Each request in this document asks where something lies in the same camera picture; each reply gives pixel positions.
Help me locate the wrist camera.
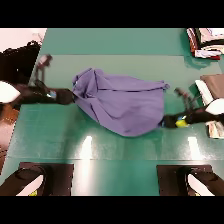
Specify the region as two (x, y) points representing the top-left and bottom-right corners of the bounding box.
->
(173, 86), (201, 111)
(34, 54), (54, 88)

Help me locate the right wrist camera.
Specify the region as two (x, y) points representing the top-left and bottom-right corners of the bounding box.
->
(173, 86), (201, 111)

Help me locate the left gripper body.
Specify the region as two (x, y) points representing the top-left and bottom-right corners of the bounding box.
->
(55, 87), (76, 106)

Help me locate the purple shirt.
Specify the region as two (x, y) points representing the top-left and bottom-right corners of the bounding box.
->
(71, 67), (171, 138)

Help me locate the heap of clothes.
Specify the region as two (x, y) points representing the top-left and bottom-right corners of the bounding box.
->
(185, 27), (224, 61)

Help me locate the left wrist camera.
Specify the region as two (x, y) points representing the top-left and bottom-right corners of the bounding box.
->
(34, 54), (54, 88)

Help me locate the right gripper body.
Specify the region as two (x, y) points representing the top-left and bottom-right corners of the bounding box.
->
(163, 114), (183, 130)

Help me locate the grey-brown garment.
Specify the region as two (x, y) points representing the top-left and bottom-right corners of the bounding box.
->
(199, 73), (224, 101)

